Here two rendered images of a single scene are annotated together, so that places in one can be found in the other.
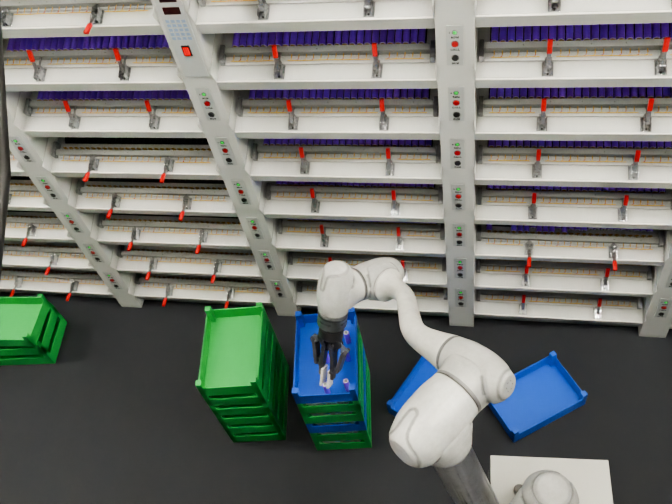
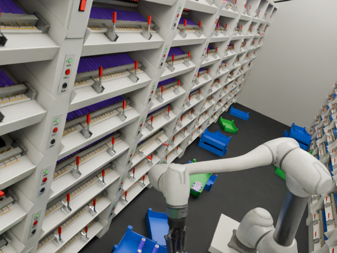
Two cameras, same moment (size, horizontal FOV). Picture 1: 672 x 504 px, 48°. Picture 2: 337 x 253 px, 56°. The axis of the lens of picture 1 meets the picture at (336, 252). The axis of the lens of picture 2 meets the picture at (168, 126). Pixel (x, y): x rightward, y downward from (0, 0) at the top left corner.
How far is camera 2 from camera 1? 2.11 m
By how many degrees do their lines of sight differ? 74
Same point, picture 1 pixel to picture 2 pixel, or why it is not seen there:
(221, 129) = (62, 103)
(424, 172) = (132, 114)
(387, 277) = not seen: hidden behind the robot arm
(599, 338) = (143, 198)
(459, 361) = (285, 143)
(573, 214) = (157, 123)
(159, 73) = (30, 39)
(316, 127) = (109, 88)
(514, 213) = (145, 131)
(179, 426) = not seen: outside the picture
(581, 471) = (224, 222)
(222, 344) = not seen: outside the picture
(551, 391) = (160, 225)
